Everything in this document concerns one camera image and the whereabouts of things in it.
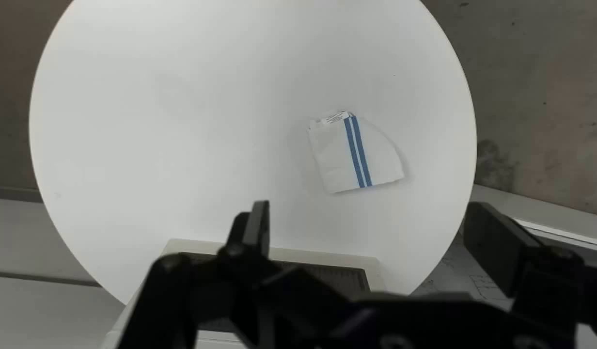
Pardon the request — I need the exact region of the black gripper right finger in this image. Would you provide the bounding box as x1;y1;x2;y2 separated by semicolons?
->
466;200;586;312

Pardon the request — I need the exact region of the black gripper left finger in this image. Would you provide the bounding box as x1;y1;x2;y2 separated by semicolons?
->
227;200;272;260

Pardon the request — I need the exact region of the white towel with blue stripes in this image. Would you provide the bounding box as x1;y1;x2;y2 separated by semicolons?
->
305;110;407;196

